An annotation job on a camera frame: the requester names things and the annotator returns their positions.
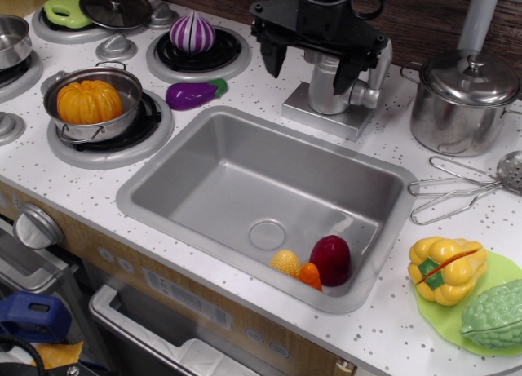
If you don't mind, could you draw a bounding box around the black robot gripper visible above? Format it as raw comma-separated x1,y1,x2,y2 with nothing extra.
250,0,387,95

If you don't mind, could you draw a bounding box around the silver toy faucet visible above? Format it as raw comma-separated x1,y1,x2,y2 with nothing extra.
282,42,393,141

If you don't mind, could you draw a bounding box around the back middle stove burner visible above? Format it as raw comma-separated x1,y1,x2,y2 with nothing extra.
146,26,251,83

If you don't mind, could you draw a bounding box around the purple white toy onion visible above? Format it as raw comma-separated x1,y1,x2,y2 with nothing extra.
169,11,217,55

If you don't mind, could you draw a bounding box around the purple toy eggplant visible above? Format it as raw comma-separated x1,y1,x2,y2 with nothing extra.
166,78,228,111

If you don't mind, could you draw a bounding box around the grey toy sink basin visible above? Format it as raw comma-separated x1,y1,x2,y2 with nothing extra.
116,106,415,314

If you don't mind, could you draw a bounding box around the grey stove knob rear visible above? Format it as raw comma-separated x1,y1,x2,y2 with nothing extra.
146,2,179,30

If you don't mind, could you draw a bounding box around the grey stove knob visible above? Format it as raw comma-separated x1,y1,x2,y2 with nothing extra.
0,112,25,146
95,33,138,62
146,2,179,30

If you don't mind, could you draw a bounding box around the steel stock pot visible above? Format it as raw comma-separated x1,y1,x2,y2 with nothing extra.
410,65,521,157

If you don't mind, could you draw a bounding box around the steel pot lid with knob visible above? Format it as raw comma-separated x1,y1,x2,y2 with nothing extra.
421,50,521,106

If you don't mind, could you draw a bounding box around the front stove burner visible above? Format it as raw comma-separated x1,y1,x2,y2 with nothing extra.
47,91,174,170

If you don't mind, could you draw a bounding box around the dark red toy beet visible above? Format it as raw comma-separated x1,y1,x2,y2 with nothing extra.
309,235,352,287

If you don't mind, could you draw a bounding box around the yellow toy corn piece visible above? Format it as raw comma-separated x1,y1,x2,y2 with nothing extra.
269,250,302,278

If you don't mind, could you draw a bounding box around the dark round pan lid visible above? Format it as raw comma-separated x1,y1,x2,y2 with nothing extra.
79,0,153,29

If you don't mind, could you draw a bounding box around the orange toy carrot piece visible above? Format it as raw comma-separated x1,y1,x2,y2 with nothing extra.
297,263,322,291

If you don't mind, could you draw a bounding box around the steel slotted skimmer spoon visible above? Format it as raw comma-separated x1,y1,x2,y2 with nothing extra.
408,151,521,197

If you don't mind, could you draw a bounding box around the orange toy pumpkin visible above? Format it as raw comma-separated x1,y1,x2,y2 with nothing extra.
56,80,123,125

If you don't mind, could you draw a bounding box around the yellow toy bell pepper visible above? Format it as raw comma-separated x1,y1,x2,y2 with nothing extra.
408,237,489,307

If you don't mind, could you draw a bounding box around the back left stove burner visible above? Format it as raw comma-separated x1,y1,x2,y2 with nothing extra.
32,7,113,45

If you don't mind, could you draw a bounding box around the light green plate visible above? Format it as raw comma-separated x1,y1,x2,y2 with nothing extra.
415,251,521,357

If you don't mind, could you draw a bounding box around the left edge stove burner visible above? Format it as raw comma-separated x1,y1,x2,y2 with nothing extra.
1,51,43,103

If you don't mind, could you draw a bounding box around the small steel saucepan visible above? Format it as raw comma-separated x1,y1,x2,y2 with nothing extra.
0,15,32,70

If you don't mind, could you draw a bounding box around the grey stove knob left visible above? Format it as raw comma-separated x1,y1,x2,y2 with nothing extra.
0,112,25,146

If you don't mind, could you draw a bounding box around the toy dishwasher door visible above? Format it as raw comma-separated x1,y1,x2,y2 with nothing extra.
89,285,280,375

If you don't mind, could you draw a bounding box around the green toy bitter gourd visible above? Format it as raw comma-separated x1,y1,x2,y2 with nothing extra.
460,279,521,349

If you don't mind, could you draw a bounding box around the silver oven dial knob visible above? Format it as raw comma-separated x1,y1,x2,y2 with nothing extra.
12,203,65,250

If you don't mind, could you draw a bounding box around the steel wire utensil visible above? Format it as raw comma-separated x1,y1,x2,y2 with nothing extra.
407,156,496,225

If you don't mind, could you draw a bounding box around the steel pot with handles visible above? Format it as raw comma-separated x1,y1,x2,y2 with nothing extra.
43,61,143,144

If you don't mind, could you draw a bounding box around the toy oven door handle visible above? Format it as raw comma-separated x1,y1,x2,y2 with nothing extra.
1,215,79,298

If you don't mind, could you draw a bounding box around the black cable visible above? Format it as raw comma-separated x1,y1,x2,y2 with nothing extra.
0,334,46,376

